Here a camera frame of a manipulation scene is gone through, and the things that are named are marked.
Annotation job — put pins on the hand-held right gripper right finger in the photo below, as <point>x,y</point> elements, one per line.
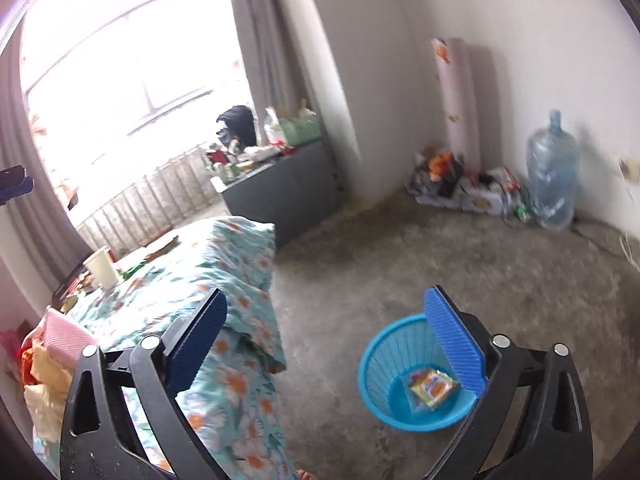
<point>452,340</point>

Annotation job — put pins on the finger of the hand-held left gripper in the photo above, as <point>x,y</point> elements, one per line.
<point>15,187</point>

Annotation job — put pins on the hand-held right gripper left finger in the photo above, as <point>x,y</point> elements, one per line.
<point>200,340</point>

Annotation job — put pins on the orange yellow snack packet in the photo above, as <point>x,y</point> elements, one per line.
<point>432,387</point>

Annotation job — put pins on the blue plastic mesh basket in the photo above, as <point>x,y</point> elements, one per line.
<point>385,355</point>

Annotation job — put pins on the floral teal blanket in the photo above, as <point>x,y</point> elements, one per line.
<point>150,285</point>

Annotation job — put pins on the metal window railing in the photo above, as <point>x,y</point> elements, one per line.
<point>150,195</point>

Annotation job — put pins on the red plastic bag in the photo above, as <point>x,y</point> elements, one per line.
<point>12,355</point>

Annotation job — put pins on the person's foot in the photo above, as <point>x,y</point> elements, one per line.
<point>304,474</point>

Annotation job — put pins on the pile of snack bags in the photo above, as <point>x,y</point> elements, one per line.
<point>440,170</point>

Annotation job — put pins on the dark grey cabinet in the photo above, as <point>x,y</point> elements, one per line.
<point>285,190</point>

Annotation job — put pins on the large clear water jug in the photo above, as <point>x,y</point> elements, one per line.
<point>552,175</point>

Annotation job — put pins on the black bag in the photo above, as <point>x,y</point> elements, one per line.
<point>240,122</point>

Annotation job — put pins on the white plastic jug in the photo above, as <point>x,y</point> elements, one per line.
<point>272,130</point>

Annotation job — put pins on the green plastic storage basket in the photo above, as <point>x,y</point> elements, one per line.
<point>302,130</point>

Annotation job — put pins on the rolled pink printed mat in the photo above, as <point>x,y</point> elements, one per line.
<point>460,100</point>

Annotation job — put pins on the wall socket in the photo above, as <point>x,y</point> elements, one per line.
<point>631,170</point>

